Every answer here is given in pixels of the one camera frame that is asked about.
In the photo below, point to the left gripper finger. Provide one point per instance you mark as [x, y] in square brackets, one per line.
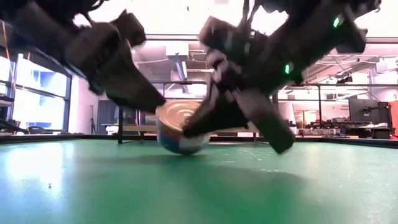
[133, 90]

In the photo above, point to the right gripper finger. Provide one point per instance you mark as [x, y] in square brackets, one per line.
[217, 115]
[270, 124]

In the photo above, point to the blue pink salmon can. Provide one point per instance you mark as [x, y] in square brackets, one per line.
[174, 118]

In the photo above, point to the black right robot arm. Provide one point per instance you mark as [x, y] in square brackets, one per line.
[311, 31]

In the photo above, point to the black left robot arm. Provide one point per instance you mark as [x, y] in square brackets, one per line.
[37, 25]

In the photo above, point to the grey cabinet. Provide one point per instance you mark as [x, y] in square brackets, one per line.
[105, 116]

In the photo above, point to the small white box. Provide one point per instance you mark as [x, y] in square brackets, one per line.
[112, 130]

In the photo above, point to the thin dark stand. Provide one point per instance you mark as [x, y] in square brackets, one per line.
[92, 121]

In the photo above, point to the dark equipment clutter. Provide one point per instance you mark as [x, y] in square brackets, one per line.
[335, 126]

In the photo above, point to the large bright window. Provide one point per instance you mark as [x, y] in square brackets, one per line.
[37, 105]

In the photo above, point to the black ceiling device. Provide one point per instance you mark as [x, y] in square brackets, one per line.
[344, 80]

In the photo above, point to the dark computer monitor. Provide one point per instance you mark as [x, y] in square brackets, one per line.
[367, 110]

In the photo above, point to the green table mat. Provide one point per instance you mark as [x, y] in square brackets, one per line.
[93, 186]

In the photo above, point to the orange object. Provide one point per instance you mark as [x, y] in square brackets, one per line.
[394, 115]

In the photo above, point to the white ceiling unit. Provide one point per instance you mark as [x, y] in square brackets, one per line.
[387, 66]

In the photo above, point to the black frame wooden shelf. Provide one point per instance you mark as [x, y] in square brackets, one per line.
[120, 124]

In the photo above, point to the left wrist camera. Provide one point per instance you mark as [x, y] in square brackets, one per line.
[129, 28]

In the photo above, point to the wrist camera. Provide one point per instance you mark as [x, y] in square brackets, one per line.
[224, 37]
[129, 28]

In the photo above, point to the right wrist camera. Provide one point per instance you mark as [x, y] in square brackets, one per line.
[224, 37]

